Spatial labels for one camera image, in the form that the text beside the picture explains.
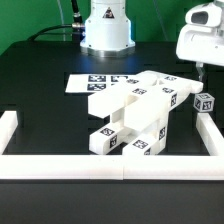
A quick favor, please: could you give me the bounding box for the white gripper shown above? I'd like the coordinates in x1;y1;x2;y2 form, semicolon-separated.
176;25;224;82

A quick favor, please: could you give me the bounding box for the white tagged cube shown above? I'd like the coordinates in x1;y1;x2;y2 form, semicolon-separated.
193;93;215;112

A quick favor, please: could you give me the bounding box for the white chair back frame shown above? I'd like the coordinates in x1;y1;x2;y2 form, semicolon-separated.
88;71;203;131

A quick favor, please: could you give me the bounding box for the white chair seat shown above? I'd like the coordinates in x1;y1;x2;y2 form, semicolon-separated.
109;106;169;155

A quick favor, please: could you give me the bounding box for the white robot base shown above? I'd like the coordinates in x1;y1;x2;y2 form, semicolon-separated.
80;0;135;57

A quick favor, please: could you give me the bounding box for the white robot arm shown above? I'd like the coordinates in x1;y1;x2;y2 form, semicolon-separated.
176;0;224;81

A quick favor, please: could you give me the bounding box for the white right fence bar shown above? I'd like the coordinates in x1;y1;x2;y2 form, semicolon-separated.
196;113;224;157

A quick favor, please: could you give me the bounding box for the white fence bar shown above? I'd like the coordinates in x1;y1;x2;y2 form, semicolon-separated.
196;113;224;157
0;155;224;180
0;111;18;155

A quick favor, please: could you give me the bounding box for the white front fence bar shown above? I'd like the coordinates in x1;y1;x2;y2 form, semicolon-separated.
0;155;224;180

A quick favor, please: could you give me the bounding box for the white marker sheet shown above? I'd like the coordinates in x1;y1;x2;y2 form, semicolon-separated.
65;74;137;93

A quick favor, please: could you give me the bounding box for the white left fence bar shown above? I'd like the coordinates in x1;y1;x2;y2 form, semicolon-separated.
0;111;18;155

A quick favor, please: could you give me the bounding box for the black cable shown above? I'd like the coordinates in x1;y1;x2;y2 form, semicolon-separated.
26;0;87;42

